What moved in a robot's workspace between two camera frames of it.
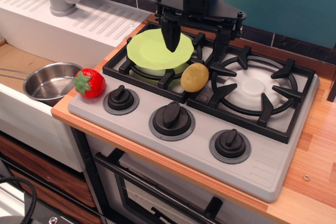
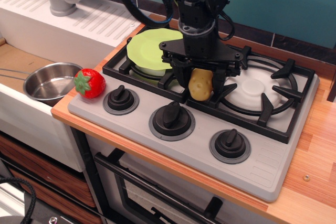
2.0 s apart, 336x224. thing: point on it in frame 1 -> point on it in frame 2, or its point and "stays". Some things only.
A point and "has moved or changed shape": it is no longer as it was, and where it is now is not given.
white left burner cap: (159, 73) stays
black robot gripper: (198, 4) -> (200, 46)
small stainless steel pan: (49, 83) stays
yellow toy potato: (195, 77) has moved or changed shape
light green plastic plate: (148, 49) stays
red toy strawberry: (89, 83) stays
